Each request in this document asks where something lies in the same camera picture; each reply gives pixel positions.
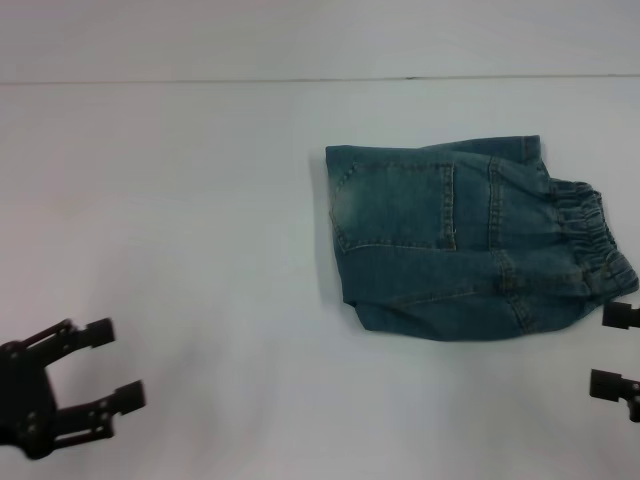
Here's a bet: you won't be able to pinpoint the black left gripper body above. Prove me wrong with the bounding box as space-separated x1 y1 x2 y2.
0 338 57 460

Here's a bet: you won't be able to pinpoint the blue denim shorts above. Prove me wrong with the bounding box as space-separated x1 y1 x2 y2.
324 133 640 344

